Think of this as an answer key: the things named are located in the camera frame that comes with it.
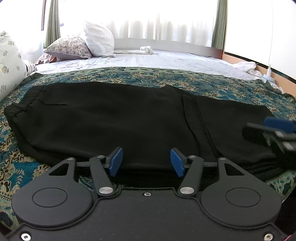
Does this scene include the black pants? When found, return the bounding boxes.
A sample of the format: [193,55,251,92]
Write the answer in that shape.
[4,82,295,180]

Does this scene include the crumpled white cloth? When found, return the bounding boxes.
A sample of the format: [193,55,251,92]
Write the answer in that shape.
[232,61,256,75]

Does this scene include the teal paisley bedspread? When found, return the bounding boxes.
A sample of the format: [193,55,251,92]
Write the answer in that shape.
[1,67,295,233]

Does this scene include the green curtain right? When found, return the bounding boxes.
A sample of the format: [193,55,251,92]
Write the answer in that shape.
[212,0,228,51]

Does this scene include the green curtain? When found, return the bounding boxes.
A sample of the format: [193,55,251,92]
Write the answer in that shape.
[212,0,228,51]
[44,0,61,48]

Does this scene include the white bed sheet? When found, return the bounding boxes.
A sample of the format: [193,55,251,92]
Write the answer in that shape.
[37,51,262,80]

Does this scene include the white sheer curtain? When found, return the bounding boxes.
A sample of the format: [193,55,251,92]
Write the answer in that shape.
[58,1,218,47]

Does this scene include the small white rolled cloth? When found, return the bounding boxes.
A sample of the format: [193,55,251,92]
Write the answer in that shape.
[139,46,154,55]

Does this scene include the white blue patterned cloth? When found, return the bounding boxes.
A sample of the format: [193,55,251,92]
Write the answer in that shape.
[23,59,37,76]

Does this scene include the floral purple pillow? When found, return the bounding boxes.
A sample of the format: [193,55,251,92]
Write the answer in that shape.
[44,36,92,60]

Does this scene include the large white floral pillow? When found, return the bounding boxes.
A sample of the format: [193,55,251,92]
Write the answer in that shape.
[0,31,27,101]

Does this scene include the green curtain left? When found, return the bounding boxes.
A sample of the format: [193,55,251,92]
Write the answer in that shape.
[44,0,61,48]

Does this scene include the wooden bed frame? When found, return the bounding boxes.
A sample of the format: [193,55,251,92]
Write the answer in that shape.
[114,38,296,98]

